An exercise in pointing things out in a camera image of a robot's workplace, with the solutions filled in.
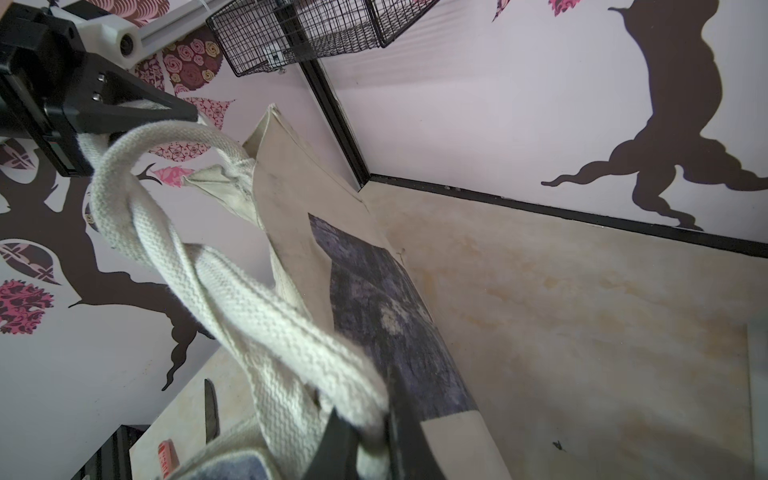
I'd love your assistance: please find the aluminium frame rail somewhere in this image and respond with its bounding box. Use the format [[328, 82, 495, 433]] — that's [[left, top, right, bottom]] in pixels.
[[130, 0, 229, 65]]

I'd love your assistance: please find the cream canvas grocery bag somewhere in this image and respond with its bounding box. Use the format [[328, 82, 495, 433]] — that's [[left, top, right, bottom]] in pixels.
[[77, 106, 509, 479]]

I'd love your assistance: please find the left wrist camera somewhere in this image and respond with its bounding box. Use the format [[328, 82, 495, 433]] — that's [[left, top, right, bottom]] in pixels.
[[50, 2, 147, 70]]

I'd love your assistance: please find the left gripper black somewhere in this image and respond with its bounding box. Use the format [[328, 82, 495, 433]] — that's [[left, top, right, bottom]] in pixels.
[[1, 3, 198, 177]]

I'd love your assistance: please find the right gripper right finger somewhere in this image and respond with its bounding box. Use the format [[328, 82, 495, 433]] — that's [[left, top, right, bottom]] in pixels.
[[386, 367, 445, 480]]

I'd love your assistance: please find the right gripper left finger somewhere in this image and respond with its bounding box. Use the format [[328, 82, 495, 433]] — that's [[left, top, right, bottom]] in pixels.
[[302, 409, 359, 480]]

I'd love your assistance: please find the black wire basket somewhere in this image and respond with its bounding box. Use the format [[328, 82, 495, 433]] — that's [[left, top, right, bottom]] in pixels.
[[207, 0, 436, 77]]

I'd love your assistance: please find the white wooden shelf rack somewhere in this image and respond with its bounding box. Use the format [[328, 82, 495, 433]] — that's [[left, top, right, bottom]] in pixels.
[[747, 316, 767, 479]]

